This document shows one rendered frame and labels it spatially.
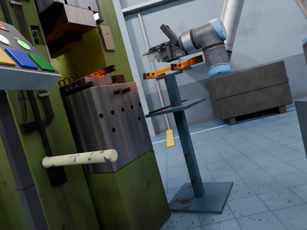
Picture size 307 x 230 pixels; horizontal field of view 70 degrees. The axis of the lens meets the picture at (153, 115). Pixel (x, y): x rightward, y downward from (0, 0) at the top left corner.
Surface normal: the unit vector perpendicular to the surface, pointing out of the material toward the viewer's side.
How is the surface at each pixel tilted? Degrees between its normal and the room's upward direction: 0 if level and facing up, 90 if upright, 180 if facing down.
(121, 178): 90
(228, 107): 90
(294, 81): 90
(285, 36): 90
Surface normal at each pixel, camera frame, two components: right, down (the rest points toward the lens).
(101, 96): 0.81, -0.18
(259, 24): -0.06, 0.09
